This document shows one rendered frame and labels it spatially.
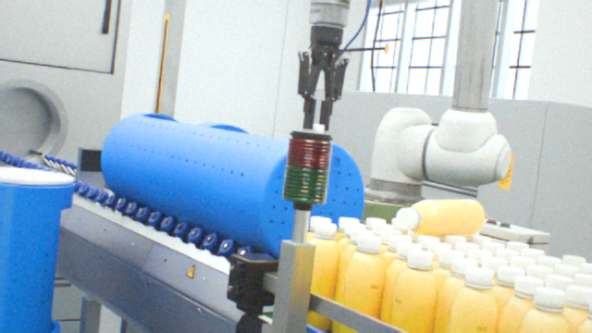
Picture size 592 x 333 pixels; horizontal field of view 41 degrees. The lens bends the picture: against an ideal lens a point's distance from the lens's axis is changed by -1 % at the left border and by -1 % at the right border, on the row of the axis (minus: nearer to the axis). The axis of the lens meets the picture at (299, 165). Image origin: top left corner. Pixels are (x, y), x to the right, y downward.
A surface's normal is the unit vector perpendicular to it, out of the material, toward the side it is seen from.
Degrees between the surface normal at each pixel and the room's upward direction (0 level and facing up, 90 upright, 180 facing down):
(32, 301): 90
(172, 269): 71
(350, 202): 90
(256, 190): 78
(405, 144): 83
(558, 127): 90
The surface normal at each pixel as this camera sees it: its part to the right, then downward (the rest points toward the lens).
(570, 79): -0.90, -0.07
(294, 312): 0.58, 0.12
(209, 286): -0.72, -0.38
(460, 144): -0.49, 0.04
